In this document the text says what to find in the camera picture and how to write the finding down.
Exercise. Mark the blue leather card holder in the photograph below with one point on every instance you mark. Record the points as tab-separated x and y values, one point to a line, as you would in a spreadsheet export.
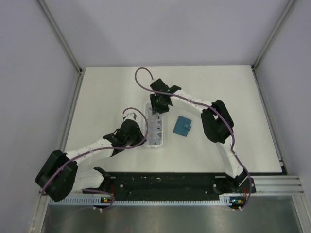
182	126

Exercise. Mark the silver VIP card top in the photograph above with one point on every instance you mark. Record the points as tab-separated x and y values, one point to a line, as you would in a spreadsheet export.
155	119

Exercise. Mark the white plastic basket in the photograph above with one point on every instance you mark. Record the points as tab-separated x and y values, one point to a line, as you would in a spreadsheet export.
148	110

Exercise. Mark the aluminium frame rail front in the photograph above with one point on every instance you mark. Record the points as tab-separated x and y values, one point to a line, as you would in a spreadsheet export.
278	185

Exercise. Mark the grey slotted cable duct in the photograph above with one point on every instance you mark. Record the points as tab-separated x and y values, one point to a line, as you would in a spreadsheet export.
99	201

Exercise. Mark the silver VIP card middle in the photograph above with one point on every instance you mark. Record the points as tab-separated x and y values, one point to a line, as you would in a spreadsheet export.
155	128

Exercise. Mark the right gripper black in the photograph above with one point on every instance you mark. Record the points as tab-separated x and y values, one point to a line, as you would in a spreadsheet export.
155	108

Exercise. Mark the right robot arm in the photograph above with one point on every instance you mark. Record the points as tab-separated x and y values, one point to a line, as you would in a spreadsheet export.
217	126

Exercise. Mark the aluminium corner post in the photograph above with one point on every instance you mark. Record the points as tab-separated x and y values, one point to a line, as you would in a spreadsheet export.
59	35
274	33

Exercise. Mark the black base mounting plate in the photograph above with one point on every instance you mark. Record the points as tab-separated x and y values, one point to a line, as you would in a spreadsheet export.
218	182

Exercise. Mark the silver vip card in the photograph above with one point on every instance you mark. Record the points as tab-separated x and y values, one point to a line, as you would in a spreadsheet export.
155	128
155	139
155	119

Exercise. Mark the silver VIP card bottom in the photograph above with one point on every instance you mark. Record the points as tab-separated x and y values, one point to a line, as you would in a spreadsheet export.
155	139

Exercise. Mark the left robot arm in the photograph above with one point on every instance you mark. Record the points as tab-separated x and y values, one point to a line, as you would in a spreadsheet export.
77	170

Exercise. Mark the right aluminium corner post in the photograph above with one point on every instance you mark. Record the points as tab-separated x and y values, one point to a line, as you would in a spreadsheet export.
274	33

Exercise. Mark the left aluminium corner post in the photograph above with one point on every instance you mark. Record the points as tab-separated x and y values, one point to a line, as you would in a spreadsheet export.
59	35

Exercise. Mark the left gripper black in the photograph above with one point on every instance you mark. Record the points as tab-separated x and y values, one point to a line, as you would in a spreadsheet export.
140	137

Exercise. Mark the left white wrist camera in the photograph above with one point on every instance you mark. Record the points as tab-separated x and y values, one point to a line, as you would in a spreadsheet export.
131	116

